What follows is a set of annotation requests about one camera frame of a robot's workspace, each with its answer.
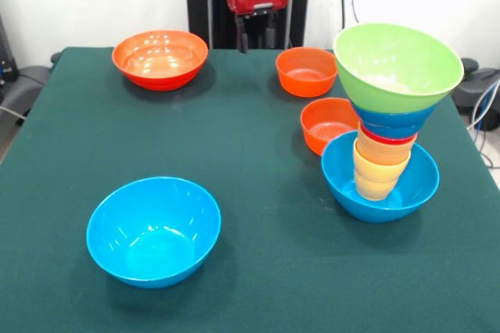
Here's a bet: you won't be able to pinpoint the green bowl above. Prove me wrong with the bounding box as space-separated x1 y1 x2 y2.
332 23 466 116

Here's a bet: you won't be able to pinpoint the red cup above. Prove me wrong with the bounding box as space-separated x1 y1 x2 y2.
359 124 418 147

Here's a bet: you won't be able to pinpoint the small plain orange bowl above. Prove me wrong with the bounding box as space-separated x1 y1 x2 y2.
275 46 339 98

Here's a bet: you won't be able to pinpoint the large orange bowl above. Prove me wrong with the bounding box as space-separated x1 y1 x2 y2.
112 29 209 92

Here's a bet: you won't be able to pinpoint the orange bowl with ringed bottom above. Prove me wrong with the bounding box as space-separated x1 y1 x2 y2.
300 97 361 157

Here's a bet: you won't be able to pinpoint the dark green tablecloth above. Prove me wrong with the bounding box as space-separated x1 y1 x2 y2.
0 46 500 333

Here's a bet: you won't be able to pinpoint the small dark blue bowl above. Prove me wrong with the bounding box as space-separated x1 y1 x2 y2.
351 101 438 141

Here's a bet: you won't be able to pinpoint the white and blue cables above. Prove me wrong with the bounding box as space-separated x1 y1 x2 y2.
466 78 500 170

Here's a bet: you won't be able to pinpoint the large blue bowl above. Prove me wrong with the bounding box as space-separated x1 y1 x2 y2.
85 176 223 290
320 130 441 224

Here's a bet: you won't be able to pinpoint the stack of yellow cups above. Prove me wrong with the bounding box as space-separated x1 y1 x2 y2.
352 141 412 202

